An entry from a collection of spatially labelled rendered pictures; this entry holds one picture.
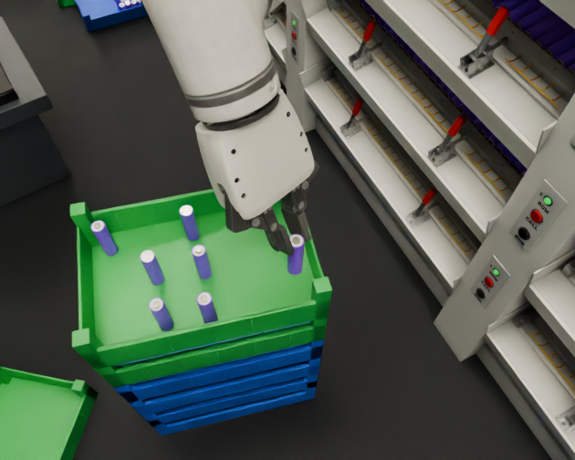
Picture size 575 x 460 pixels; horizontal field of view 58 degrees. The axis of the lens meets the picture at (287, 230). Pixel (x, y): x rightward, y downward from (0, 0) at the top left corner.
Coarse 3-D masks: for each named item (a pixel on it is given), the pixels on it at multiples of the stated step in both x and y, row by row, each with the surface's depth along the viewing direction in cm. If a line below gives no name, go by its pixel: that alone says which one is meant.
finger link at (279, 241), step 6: (258, 216) 53; (252, 222) 52; (258, 222) 52; (264, 222) 53; (258, 228) 53; (264, 228) 53; (282, 228) 54; (270, 234) 55; (276, 234) 55; (282, 234) 54; (270, 240) 56; (276, 240) 55; (282, 240) 55; (288, 240) 55; (276, 246) 56; (282, 246) 56; (288, 246) 55; (288, 252) 56
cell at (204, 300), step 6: (204, 294) 62; (198, 300) 61; (204, 300) 61; (210, 300) 61; (198, 306) 62; (204, 306) 61; (210, 306) 62; (204, 312) 63; (210, 312) 63; (204, 318) 64; (210, 318) 64; (216, 318) 66
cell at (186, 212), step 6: (180, 210) 68; (186, 210) 68; (192, 210) 68; (186, 216) 68; (192, 216) 68; (186, 222) 69; (192, 222) 69; (186, 228) 70; (192, 228) 70; (186, 234) 72; (192, 234) 71; (198, 234) 73; (192, 240) 73
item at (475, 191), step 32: (320, 0) 107; (352, 0) 105; (320, 32) 107; (352, 32) 104; (384, 32) 99; (352, 64) 101; (384, 64) 99; (416, 64) 96; (384, 96) 96; (416, 96) 94; (448, 96) 91; (416, 128) 91; (448, 128) 90; (480, 128) 87; (416, 160) 92; (448, 160) 87; (480, 160) 86; (512, 160) 82; (448, 192) 85; (480, 192) 83; (512, 192) 82; (480, 224) 81
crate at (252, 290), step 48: (96, 240) 72; (144, 240) 73; (240, 240) 73; (96, 288) 69; (144, 288) 69; (192, 288) 69; (240, 288) 69; (288, 288) 69; (96, 336) 60; (144, 336) 66; (192, 336) 62; (240, 336) 66
